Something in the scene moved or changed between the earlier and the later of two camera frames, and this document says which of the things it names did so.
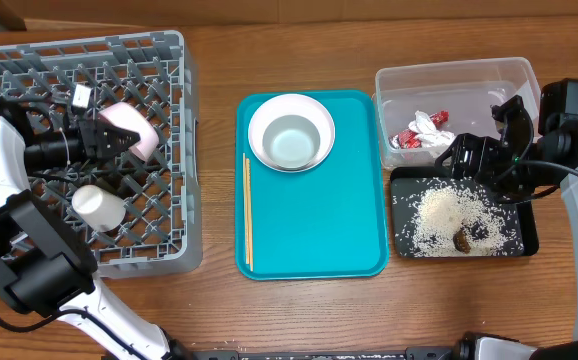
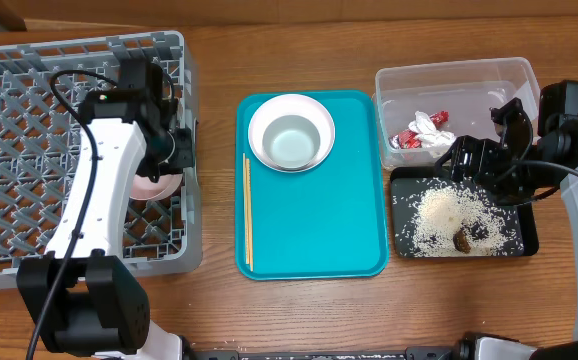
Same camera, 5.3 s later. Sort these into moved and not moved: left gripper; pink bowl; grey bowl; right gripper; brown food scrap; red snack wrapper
Moved: left gripper; pink bowl
Not moved: grey bowl; red snack wrapper; brown food scrap; right gripper
